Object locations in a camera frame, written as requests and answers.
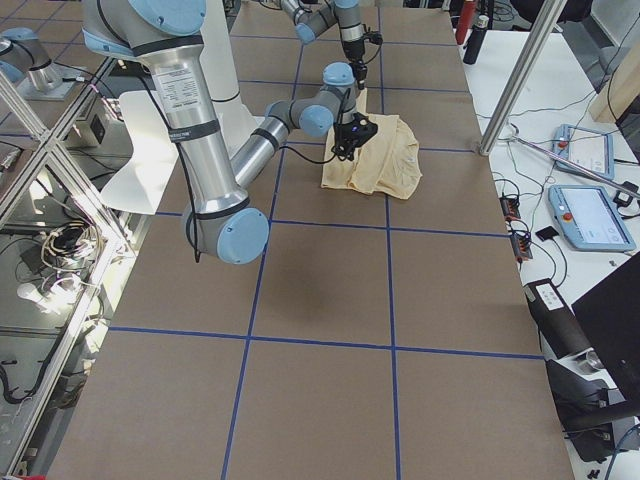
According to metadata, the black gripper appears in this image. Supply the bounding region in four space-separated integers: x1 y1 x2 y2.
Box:
332 117 362 161
341 38 368 90

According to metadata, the cream printed t-shirt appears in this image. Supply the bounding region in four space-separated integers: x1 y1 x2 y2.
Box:
321 90 422 200

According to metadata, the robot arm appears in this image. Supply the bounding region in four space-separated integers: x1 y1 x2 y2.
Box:
83 1 377 264
259 0 378 90

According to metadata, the black water bottle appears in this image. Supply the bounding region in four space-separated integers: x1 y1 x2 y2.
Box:
463 14 489 65

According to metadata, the red cylinder bottle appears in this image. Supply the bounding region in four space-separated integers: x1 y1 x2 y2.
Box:
455 0 477 45

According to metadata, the metal rod with white hook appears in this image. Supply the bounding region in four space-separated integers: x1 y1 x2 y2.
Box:
504 122 640 201

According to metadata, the far blue teach pendant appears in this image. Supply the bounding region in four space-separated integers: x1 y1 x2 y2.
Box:
551 124 615 180

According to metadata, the blue teach pendant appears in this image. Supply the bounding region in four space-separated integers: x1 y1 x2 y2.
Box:
551 124 615 180
547 185 636 253

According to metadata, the near blue teach pendant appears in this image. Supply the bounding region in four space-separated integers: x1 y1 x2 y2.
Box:
547 185 636 253

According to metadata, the black monitor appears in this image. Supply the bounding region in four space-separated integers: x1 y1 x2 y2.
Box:
572 255 639 401

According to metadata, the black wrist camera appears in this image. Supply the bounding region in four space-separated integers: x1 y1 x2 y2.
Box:
363 30 384 46
348 112 378 148

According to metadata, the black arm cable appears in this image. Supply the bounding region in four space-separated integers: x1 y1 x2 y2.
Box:
177 84 351 264

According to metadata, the aluminium frame post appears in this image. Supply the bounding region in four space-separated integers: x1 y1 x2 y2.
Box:
478 0 567 156

